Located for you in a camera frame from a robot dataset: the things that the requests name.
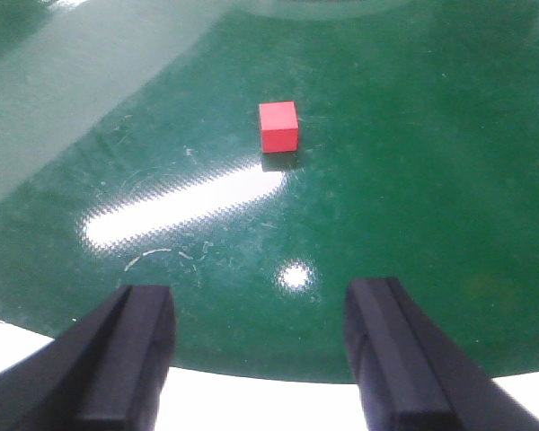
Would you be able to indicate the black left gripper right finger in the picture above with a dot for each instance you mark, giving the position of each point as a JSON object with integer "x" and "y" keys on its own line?
{"x": 410, "y": 374}

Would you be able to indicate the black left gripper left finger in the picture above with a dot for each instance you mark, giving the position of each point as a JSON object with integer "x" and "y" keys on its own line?
{"x": 106, "y": 372}

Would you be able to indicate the red cube block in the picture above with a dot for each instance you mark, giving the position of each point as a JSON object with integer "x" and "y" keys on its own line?
{"x": 278, "y": 126}

